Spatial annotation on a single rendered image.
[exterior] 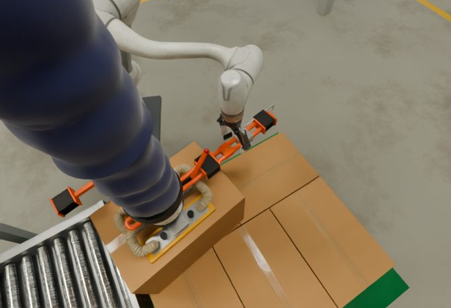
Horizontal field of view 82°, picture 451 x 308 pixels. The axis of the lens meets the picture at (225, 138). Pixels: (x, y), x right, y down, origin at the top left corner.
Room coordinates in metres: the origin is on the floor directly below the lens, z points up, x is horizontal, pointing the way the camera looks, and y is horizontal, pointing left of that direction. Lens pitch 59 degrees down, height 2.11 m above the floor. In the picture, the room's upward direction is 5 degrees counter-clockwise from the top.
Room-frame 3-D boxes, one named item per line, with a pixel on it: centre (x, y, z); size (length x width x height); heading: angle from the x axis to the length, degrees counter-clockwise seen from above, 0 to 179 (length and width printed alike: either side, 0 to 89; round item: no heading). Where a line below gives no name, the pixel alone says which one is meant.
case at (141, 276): (0.37, 0.29, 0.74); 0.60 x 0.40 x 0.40; 126
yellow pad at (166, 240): (0.28, 0.23, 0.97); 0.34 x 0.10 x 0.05; 126
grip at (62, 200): (0.38, 0.69, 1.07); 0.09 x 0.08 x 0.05; 36
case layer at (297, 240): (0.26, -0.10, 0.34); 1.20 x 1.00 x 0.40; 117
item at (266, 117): (0.70, -0.20, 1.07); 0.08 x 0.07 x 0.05; 126
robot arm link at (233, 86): (0.62, -0.04, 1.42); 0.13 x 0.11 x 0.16; 152
